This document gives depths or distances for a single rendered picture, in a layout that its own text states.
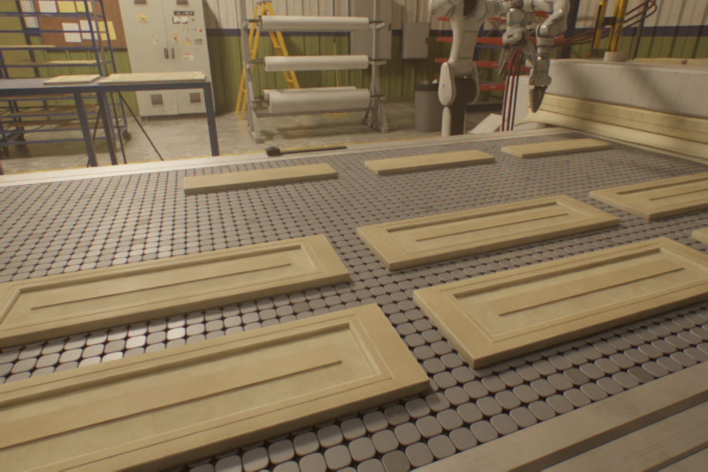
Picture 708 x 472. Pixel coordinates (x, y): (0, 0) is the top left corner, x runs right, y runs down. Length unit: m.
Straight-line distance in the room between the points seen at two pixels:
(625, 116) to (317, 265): 1.89
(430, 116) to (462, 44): 3.91
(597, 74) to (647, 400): 2.01
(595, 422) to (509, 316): 0.20
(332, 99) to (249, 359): 5.51
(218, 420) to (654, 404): 0.56
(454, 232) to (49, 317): 0.81
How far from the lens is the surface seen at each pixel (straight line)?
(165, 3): 7.85
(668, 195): 1.54
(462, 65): 2.65
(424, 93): 6.41
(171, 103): 7.91
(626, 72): 2.45
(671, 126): 2.32
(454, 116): 2.68
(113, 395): 0.68
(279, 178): 1.41
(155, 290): 0.87
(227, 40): 8.56
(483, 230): 1.07
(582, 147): 2.03
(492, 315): 0.77
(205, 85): 3.14
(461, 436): 0.59
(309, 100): 5.95
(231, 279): 0.86
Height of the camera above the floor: 1.32
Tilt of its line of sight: 22 degrees down
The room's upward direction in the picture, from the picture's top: straight up
